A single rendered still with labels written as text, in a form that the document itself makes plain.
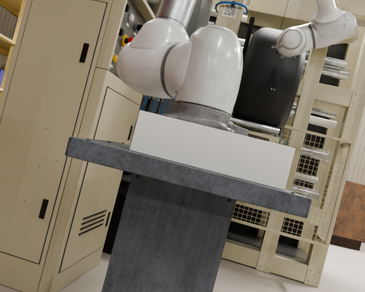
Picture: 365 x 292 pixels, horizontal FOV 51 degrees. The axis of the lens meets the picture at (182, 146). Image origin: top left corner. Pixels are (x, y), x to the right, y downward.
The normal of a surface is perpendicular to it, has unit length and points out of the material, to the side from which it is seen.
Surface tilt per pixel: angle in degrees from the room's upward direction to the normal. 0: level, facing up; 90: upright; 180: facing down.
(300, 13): 90
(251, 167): 90
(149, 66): 100
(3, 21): 90
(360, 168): 90
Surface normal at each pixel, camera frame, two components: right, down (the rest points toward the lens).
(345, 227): 0.16, 0.04
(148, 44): -0.42, -0.35
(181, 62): -0.58, -0.19
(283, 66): -0.11, -0.14
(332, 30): -0.04, 0.61
